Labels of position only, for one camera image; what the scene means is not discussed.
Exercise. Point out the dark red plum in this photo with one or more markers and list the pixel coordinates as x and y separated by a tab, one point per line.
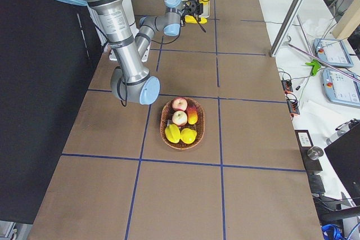
192	115

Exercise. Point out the red green apple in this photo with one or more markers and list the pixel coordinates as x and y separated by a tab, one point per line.
179	118

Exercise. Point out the metal cup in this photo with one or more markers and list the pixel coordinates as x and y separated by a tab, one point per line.
315	152

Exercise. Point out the blue teach pendant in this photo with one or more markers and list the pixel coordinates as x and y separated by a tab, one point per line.
340	89
334	51

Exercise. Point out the green handled reach grabber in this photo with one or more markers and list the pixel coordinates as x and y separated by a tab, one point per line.
322	61

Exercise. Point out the brown wicker basket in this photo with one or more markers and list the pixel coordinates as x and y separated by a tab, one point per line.
166	116

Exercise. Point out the yellow lemon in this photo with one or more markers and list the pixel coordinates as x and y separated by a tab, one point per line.
188	135

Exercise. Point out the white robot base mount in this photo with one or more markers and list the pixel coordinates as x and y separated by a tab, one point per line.
142	43

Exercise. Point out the pale green bear tray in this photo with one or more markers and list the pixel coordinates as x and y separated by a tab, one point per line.
205	9

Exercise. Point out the silver reach grabber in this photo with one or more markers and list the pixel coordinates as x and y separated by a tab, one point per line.
305	35

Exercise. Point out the aluminium frame post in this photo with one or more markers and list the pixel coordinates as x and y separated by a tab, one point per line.
288	20

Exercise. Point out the black monitor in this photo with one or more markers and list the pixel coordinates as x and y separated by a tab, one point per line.
343	155

